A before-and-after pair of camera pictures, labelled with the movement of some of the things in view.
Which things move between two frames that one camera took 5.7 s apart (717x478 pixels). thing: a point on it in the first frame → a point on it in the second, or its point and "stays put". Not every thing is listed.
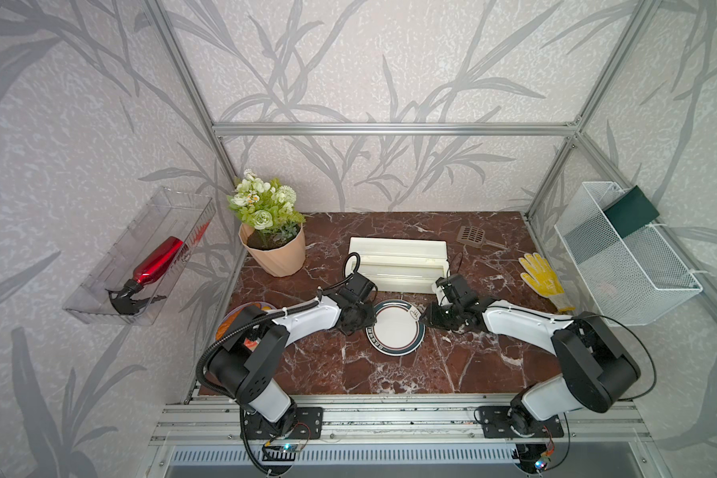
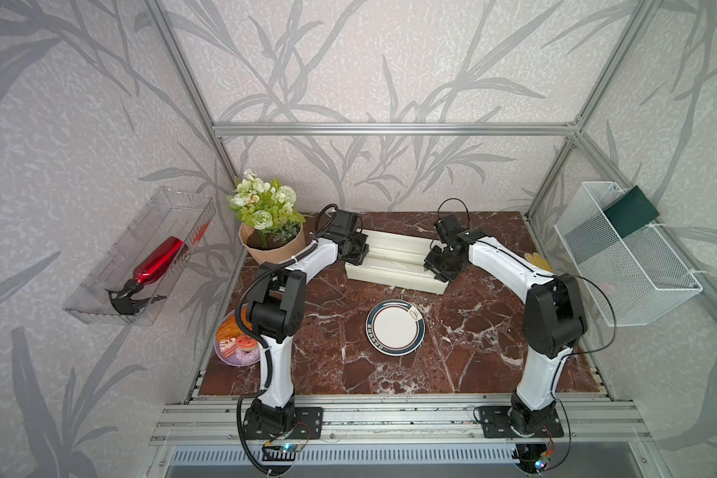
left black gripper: [370, 322] → [364, 249]
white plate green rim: [397, 330] stays put
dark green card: [630, 212] stays put
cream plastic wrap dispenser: [399, 266] stays put
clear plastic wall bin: [170, 213] stays put
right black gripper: [430, 319] → [428, 263]
